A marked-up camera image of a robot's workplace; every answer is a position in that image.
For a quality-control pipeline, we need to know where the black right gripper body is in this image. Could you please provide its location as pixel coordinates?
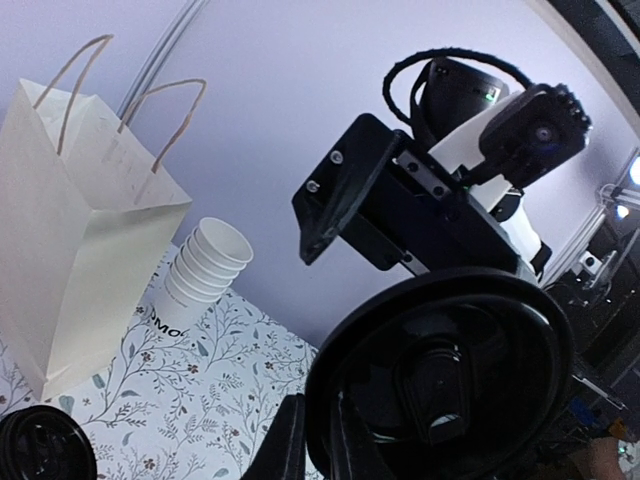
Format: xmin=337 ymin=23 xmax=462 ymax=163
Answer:
xmin=349 ymin=130 xmax=535 ymax=278

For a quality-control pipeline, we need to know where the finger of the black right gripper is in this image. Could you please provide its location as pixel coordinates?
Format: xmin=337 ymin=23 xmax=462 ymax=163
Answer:
xmin=292 ymin=113 xmax=402 ymax=265

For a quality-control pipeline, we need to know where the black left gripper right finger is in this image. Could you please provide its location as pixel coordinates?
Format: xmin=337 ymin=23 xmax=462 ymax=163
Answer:
xmin=331 ymin=394 xmax=396 ymax=480

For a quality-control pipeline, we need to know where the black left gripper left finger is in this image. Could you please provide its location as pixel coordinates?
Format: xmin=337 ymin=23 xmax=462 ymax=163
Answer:
xmin=243 ymin=394 xmax=306 ymax=480

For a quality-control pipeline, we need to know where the black plastic cup lid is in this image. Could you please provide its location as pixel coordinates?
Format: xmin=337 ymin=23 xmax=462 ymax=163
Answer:
xmin=305 ymin=267 xmax=575 ymax=479

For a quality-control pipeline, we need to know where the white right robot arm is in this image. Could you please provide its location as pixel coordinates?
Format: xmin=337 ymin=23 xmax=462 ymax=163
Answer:
xmin=292 ymin=48 xmax=558 ymax=280

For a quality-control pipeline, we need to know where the stack of white paper cups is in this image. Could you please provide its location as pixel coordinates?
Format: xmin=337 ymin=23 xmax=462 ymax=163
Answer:
xmin=149 ymin=217 xmax=254 ymax=338

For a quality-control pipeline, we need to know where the floral patterned table mat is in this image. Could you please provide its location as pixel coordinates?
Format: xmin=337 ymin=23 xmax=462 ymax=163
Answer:
xmin=1 ymin=247 xmax=316 ymax=479

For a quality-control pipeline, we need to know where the stack of black lids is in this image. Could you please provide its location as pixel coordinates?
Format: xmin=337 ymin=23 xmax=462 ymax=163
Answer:
xmin=1 ymin=405 xmax=97 ymax=480

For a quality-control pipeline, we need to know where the cream paper bag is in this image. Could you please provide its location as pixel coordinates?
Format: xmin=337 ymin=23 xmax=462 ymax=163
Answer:
xmin=1 ymin=79 xmax=191 ymax=400

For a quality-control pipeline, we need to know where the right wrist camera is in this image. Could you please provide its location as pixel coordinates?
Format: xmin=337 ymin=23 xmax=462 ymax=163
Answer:
xmin=464 ymin=84 xmax=592 ymax=190

